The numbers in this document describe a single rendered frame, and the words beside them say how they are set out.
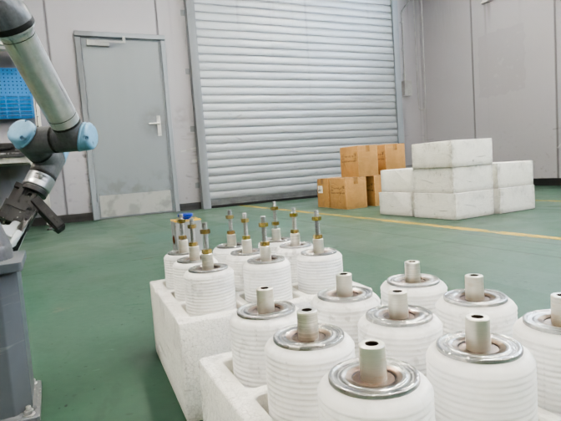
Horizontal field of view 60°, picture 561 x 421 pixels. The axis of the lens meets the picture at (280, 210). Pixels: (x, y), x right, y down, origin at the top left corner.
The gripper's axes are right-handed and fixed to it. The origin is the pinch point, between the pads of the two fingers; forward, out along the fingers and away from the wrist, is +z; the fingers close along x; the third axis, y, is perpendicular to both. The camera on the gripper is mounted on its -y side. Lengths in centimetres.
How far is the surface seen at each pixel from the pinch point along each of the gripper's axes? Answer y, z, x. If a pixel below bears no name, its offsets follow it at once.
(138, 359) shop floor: -37.3, 17.5, 22.6
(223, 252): -44, -9, 41
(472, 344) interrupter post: -48, 16, 113
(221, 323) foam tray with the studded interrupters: -41, 11, 64
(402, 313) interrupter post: -48, 12, 103
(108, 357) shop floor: -31.2, 18.4, 15.9
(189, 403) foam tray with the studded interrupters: -41, 25, 58
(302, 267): -55, -5, 62
